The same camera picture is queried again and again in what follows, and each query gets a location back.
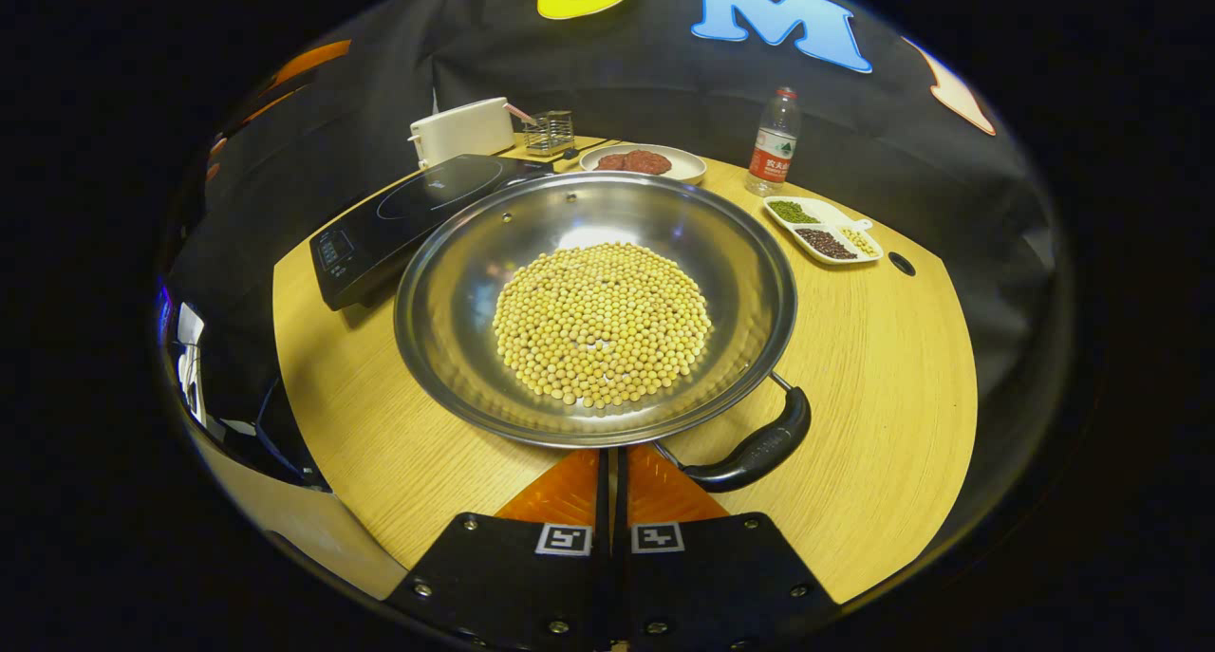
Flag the white round plate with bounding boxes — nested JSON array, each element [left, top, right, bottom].
[[579, 143, 708, 186]]

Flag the metal wire holder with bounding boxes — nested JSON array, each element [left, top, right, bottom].
[[522, 110, 576, 157]]

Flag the white plastic box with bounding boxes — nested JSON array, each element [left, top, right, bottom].
[[408, 97, 516, 171]]

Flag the black induction cooktop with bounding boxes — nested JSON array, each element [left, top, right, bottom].
[[309, 153, 556, 311]]

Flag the white divided dish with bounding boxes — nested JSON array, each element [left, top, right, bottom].
[[762, 195, 885, 267]]

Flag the clear water bottle red label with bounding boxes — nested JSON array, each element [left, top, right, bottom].
[[745, 86, 801, 197]]

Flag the black backdrop cloth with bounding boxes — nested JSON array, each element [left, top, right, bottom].
[[157, 0, 1074, 539]]

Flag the pile of dark red beans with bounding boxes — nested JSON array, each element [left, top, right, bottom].
[[795, 228, 857, 260]]

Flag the steel pot with black handles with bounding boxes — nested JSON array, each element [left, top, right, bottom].
[[393, 171, 813, 494]]

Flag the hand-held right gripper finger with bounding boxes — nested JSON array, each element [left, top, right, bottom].
[[384, 448, 611, 652], [612, 443, 841, 652]]

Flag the pile of yellow soybeans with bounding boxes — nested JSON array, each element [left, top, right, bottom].
[[492, 242, 715, 410]]

